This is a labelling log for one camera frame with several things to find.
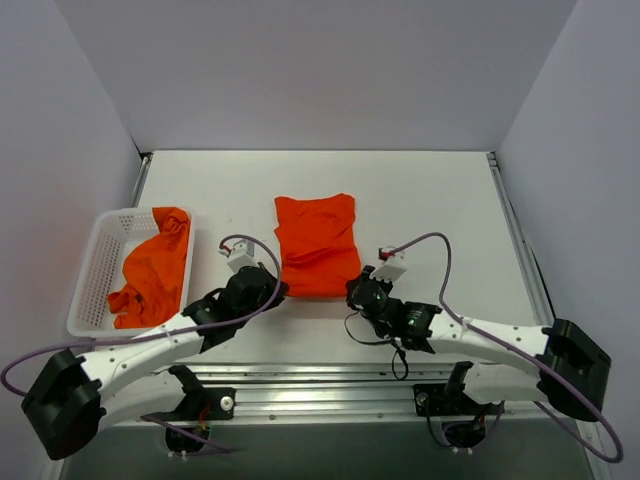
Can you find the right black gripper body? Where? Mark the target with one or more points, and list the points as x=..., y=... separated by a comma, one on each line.
x=357, y=288

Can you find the orange t-shirt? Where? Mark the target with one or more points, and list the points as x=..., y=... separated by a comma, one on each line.
x=154, y=274
x=317, y=247

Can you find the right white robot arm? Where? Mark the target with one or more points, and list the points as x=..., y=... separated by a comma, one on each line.
x=559, y=365

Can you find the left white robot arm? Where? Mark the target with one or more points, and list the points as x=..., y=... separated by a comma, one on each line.
x=76, y=396

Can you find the orange t-shirt in basket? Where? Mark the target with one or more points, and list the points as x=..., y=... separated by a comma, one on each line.
x=154, y=274

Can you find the white plastic basket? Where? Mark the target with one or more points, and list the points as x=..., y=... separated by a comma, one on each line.
x=114, y=236

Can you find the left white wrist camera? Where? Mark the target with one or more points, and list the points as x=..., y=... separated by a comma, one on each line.
x=239, y=255

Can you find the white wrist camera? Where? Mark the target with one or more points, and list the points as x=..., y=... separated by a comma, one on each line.
x=392, y=265
x=239, y=255

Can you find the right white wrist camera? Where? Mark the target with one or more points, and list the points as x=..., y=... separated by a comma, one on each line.
x=392, y=265

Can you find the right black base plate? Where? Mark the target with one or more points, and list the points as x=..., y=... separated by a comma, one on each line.
x=432, y=400

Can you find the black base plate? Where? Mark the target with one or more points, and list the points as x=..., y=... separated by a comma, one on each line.
x=432, y=400
x=208, y=404

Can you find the aluminium front rail frame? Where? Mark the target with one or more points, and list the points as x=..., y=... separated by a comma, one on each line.
x=271, y=394

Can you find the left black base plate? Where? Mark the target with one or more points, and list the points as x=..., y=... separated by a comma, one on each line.
x=208, y=404

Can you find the right aluminium side rail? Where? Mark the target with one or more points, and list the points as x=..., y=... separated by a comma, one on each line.
x=533, y=279

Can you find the aluminium side rail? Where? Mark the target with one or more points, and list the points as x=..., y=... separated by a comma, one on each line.
x=145, y=164
x=533, y=279

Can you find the left aluminium side rail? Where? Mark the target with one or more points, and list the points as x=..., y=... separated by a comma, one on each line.
x=145, y=164

